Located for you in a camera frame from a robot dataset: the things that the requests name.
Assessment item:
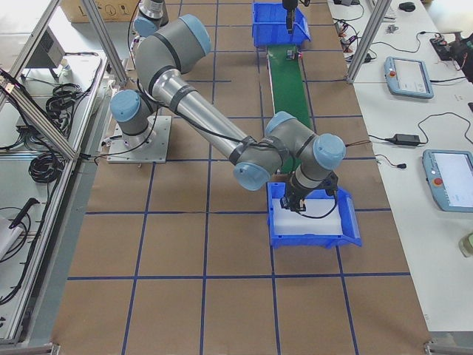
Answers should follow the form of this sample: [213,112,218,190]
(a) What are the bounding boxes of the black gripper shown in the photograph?
[282,0,298,34]
[280,176,314,212]

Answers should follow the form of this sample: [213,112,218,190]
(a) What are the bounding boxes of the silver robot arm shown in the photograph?
[110,14,346,214]
[133,0,299,37]

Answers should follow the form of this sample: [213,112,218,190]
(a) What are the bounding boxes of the far blue storage bin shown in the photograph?
[251,2,311,47]

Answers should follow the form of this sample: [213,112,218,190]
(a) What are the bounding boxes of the blue storage bin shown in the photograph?
[251,2,311,47]
[267,183,362,249]

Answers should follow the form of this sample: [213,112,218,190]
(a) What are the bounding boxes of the white foam pad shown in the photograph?
[272,198,342,235]

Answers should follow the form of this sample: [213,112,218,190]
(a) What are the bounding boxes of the near blue storage bin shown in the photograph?
[267,183,362,249]

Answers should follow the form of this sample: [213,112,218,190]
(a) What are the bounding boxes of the green conveyor belt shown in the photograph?
[266,44,321,175]

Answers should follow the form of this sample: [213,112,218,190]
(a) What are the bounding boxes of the black computer mouse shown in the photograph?
[398,1,416,13]

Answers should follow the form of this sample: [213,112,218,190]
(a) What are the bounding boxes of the black power adapter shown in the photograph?
[393,134,421,146]

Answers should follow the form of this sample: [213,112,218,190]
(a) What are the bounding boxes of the upper teach pendant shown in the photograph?
[384,56,434,99]

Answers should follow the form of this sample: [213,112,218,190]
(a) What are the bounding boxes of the teach pendant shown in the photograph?
[384,56,434,99]
[422,149,472,213]

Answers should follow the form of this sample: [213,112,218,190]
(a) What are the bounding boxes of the lower teach pendant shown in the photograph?
[422,149,472,213]

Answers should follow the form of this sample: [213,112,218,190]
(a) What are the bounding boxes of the cardboard box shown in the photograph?
[60,0,138,23]

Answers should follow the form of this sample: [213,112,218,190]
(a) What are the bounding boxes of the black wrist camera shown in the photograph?
[323,172,338,197]

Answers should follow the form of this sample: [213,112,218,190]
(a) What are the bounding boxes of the aluminium frame post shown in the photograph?
[345,0,391,84]

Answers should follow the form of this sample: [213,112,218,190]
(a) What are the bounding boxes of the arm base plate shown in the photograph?
[106,115,172,164]

